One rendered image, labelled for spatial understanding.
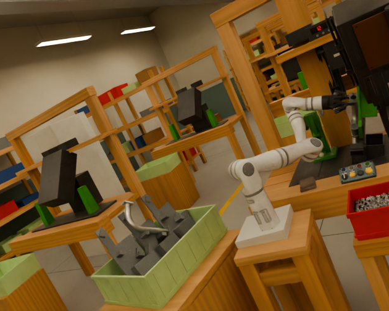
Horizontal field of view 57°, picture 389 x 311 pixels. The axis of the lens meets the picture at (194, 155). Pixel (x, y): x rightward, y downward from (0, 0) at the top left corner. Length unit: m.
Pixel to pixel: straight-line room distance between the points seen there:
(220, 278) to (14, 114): 7.62
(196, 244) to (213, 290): 0.24
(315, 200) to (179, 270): 0.73
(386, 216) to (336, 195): 0.38
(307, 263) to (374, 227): 0.29
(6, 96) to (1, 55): 0.98
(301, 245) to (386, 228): 0.31
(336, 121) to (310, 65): 0.37
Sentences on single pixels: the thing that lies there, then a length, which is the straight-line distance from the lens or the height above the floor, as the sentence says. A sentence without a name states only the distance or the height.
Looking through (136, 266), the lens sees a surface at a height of 0.92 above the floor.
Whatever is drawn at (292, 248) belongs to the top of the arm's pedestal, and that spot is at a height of 0.85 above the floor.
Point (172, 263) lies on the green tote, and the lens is 1.71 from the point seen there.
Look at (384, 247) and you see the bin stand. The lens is 1.51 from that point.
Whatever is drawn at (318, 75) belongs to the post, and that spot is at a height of 1.34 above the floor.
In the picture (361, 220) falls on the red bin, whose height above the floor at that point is 0.88.
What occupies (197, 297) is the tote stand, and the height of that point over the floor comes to 0.75.
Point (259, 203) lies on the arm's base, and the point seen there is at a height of 1.02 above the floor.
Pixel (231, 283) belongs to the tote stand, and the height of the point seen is 0.64.
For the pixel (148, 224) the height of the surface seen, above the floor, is 1.02.
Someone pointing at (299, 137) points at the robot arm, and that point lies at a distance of 1.89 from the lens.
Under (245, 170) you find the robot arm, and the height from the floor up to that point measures 1.18.
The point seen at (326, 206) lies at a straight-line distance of 1.83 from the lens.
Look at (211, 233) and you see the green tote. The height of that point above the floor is 0.86.
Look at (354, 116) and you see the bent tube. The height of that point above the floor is 1.10.
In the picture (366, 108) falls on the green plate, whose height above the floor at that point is 1.15.
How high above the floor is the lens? 1.60
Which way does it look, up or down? 10 degrees down
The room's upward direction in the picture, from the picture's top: 25 degrees counter-clockwise
